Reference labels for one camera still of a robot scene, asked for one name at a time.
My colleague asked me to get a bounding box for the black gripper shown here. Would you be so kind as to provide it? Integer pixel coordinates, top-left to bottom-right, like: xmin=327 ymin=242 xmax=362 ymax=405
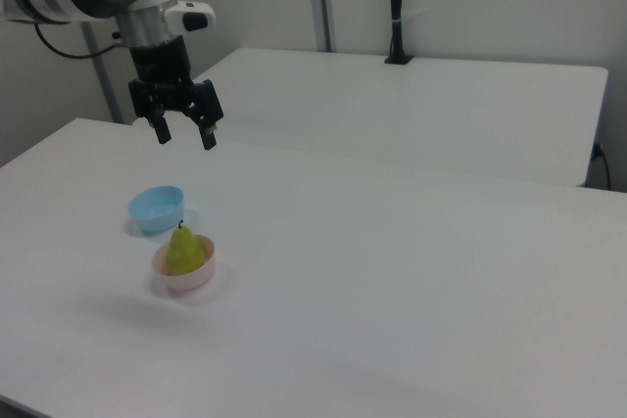
xmin=127 ymin=34 xmax=225 ymax=152

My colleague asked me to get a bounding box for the green pear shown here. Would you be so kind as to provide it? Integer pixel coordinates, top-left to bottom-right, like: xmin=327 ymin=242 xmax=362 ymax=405
xmin=166 ymin=220 xmax=208 ymax=275

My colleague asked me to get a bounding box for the blue plastic bowl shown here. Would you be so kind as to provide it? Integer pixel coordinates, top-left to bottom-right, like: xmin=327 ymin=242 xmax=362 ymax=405
xmin=127 ymin=184 xmax=186 ymax=236

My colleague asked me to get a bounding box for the pink plastic bowl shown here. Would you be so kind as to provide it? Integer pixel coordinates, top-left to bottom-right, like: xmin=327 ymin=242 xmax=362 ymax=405
xmin=151 ymin=235 xmax=217 ymax=295

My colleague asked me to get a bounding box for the white side table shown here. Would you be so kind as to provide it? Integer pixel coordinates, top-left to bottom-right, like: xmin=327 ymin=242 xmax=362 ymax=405
xmin=131 ymin=47 xmax=610 ymax=189

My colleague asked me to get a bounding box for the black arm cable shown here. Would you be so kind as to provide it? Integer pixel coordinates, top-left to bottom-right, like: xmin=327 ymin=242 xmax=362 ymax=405
xmin=32 ymin=21 xmax=129 ymax=59

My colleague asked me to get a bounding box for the grey metal partition post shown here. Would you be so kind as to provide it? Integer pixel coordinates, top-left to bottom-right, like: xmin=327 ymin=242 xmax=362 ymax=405
xmin=304 ymin=0 xmax=340 ymax=54

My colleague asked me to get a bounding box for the black cable beside side table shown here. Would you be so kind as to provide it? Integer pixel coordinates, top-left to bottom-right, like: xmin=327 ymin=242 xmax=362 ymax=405
xmin=591 ymin=142 xmax=614 ymax=191

